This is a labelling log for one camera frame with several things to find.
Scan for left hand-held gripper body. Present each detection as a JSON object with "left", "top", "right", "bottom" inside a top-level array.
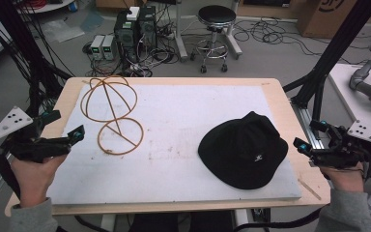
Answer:
[{"left": 0, "top": 106, "right": 73, "bottom": 164}]

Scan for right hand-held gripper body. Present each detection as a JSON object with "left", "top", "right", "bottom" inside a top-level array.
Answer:
[{"left": 310, "top": 120, "right": 371, "bottom": 171}]

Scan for rattan hat stand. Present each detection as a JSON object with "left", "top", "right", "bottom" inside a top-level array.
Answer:
[{"left": 79, "top": 74, "right": 145, "bottom": 157}]

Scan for black bucket hat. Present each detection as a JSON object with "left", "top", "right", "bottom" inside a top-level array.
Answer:
[{"left": 197, "top": 110, "right": 290, "bottom": 190}]

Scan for person's right hand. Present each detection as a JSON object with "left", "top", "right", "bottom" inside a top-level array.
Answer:
[{"left": 318, "top": 161, "right": 367, "bottom": 193}]

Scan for person's left hand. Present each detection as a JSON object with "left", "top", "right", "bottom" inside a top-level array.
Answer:
[{"left": 10, "top": 153, "right": 69, "bottom": 208}]

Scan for light wooden table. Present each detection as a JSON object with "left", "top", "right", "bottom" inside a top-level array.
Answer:
[{"left": 4, "top": 76, "right": 332, "bottom": 218}]

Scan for white side table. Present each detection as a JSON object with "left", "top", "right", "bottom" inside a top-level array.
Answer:
[{"left": 328, "top": 63, "right": 371, "bottom": 144}]

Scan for thin wooden stick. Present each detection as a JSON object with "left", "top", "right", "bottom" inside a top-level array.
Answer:
[{"left": 297, "top": 178, "right": 323, "bottom": 201}]

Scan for person's right grey sleeve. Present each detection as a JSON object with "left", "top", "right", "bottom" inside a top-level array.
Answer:
[{"left": 314, "top": 188, "right": 371, "bottom": 232}]

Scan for person's grey sleeve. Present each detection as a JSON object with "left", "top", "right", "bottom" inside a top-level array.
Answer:
[
  {"left": 8, "top": 197, "right": 60, "bottom": 232},
  {"left": 314, "top": 188, "right": 371, "bottom": 232}
]

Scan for person's left grey sleeve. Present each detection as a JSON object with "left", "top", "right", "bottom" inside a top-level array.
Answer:
[{"left": 8, "top": 197, "right": 60, "bottom": 232}]

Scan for grey power supply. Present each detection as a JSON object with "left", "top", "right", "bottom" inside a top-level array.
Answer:
[
  {"left": 101, "top": 34, "right": 117, "bottom": 61},
  {"left": 89, "top": 34, "right": 106, "bottom": 61}
]

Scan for white foam board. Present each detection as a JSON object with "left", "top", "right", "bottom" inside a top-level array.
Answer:
[{"left": 45, "top": 83, "right": 303, "bottom": 206}]

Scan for cardboard box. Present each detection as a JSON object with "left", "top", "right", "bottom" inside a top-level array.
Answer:
[{"left": 296, "top": 0, "right": 371, "bottom": 40}]

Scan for black computer tower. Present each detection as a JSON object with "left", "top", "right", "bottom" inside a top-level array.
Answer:
[
  {"left": 113, "top": 10, "right": 141, "bottom": 63},
  {"left": 137, "top": 5, "right": 158, "bottom": 50}
]

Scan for white box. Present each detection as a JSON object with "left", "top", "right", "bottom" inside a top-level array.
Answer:
[{"left": 126, "top": 6, "right": 141, "bottom": 22}]

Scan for white desk legs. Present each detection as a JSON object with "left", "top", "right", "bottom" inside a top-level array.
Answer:
[{"left": 173, "top": 0, "right": 244, "bottom": 63}]

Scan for black round stool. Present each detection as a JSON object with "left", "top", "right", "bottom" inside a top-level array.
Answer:
[{"left": 191, "top": 4, "right": 239, "bottom": 74}]

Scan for aluminium rail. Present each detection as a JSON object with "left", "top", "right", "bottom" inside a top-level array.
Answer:
[{"left": 291, "top": 99, "right": 326, "bottom": 151}]

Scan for black gripper strap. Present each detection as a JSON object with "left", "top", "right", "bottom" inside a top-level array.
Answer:
[{"left": 0, "top": 140, "right": 21, "bottom": 199}]

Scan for black frame stand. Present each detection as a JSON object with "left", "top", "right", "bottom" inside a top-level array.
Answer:
[
  {"left": 0, "top": 0, "right": 73, "bottom": 119},
  {"left": 282, "top": 0, "right": 371, "bottom": 122}
]

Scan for thick black cable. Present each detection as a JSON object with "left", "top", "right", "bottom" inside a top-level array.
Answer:
[{"left": 232, "top": 207, "right": 325, "bottom": 232}]

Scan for black floor cables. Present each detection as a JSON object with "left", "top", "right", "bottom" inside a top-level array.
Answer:
[{"left": 232, "top": 16, "right": 371, "bottom": 66}]

